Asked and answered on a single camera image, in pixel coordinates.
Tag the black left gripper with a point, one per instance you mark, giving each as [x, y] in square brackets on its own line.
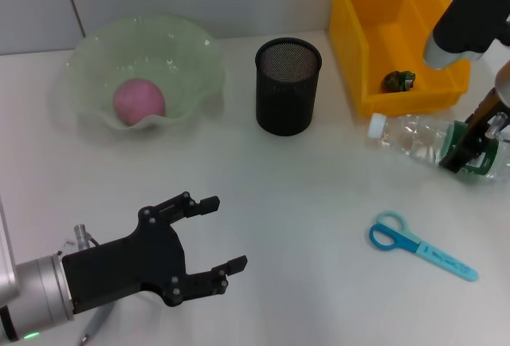
[119, 268]

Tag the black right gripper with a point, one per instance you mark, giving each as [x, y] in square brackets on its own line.
[480, 126]

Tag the clear water bottle green label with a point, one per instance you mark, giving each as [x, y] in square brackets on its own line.
[410, 138]

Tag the green plastic wrapper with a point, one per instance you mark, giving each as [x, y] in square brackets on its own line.
[396, 82]

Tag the blue scissors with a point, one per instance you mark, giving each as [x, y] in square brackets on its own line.
[442, 258]

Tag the pink peach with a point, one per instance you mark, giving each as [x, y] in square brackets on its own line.
[137, 101]

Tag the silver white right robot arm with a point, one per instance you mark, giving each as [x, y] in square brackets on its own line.
[504, 83]

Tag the silver pen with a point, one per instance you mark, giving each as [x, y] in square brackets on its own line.
[95, 320]

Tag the black mesh pen holder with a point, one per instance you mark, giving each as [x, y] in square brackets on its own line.
[287, 99]

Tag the green glass fruit bowl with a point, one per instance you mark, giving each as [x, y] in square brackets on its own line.
[159, 43]

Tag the yellow plastic bin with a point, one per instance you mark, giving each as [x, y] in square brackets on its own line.
[358, 43]

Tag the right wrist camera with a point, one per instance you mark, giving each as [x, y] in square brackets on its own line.
[466, 15]

